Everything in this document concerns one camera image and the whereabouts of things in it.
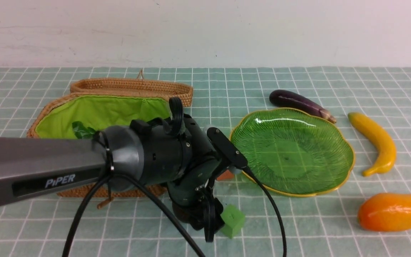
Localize orange foam cube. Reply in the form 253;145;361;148
216;170;234;181

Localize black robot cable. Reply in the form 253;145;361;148
61;96;287;257

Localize checkered teal tablecloth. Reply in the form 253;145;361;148
0;66;411;257

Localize white radish with leaves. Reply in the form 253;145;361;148
72;121;96;139

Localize woven rattan basket green lining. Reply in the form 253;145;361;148
27;92;187;210

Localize woven rattan basket lid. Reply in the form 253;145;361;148
70;70;193;107

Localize green glass leaf plate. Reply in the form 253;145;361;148
230;108;355;197

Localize purple eggplant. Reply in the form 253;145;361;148
269;89;337;124

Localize orange yellow mango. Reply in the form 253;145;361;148
357;192;411;232

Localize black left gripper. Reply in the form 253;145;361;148
167;159;227;243

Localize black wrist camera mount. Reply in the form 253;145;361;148
205;127;248;170

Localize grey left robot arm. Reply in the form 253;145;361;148
0;114;224;241

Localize yellow banana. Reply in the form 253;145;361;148
347;112;397;177

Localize green foam cube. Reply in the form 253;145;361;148
220;204;246;239

